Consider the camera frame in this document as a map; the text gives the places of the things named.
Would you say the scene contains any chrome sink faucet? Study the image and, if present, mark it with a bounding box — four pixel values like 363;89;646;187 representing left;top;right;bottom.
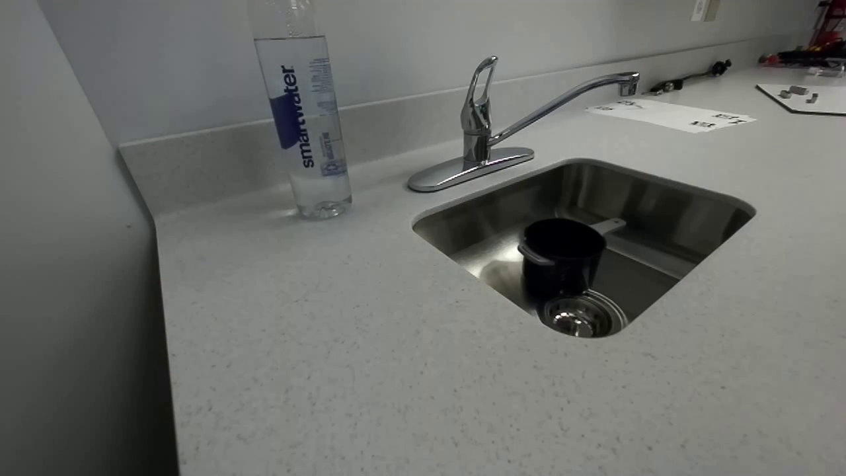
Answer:
404;55;646;195

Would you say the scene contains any black measuring cup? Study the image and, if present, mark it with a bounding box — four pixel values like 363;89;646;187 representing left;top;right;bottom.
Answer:
516;214;631;310

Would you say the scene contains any clear plastic water bottle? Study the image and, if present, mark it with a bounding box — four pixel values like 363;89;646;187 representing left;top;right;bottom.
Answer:
246;0;357;223

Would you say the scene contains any metal drain strainer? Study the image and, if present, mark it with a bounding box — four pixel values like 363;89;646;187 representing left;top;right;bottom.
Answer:
535;286;631;342

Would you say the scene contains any stainless steel sink basin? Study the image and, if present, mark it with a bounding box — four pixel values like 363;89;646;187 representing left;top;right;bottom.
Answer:
410;157;759;344

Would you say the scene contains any white paper sheet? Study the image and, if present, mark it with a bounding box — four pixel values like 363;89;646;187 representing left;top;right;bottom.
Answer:
586;92;759;137

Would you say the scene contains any black and white object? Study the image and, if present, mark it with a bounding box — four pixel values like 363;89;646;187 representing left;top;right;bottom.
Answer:
754;79;846;118

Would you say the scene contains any red equipment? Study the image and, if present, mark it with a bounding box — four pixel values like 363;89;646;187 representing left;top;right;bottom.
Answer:
757;0;846;71

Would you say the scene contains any black cable on counter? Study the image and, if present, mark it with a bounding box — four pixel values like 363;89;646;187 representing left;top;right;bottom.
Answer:
646;55;736;98

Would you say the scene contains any white wall outlet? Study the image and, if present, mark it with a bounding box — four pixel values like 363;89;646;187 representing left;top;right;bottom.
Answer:
687;0;724;27

